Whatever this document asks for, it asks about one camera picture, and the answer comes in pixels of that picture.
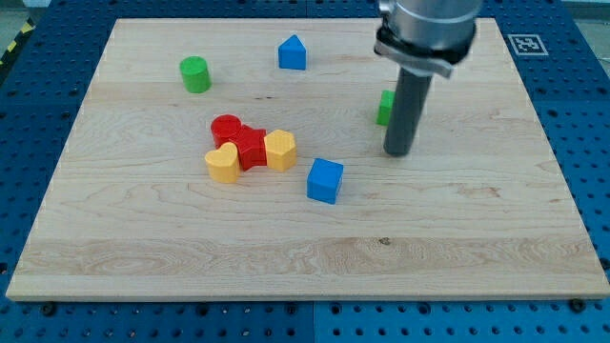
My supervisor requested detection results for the blue cube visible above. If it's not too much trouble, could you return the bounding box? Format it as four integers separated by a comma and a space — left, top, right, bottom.
306, 158, 344, 205

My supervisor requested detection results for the red star block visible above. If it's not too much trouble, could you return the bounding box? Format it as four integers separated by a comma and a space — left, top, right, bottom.
230, 125, 267, 171

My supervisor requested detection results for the green star block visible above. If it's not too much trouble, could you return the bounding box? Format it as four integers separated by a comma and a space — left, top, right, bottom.
376, 90, 395, 126

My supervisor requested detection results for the yellow hexagon block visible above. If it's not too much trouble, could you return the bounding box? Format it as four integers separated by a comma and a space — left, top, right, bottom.
264, 130, 296, 172

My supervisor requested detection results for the wooden board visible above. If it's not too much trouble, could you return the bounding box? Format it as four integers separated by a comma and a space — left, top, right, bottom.
7, 19, 609, 302

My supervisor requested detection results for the yellow heart block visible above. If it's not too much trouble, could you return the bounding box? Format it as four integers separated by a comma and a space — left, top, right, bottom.
204, 142, 240, 183

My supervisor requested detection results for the red cylinder block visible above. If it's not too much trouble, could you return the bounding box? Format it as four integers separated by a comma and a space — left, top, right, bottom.
211, 113, 242, 148

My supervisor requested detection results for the blue triangular prism block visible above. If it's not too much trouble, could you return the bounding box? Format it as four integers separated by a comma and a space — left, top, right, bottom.
277, 34, 307, 71

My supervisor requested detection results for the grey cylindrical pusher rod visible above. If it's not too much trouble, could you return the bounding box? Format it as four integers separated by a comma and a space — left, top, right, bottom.
383, 69, 432, 156

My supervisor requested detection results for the green cylinder block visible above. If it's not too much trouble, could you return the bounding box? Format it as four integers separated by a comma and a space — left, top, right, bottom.
179, 55, 212, 93

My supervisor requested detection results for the white fiducial marker tag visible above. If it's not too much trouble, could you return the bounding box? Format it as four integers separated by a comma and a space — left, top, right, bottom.
508, 33, 548, 56

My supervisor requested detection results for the black yellow hazard tape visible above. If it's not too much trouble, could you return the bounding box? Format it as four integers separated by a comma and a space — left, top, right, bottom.
1, 17, 36, 68

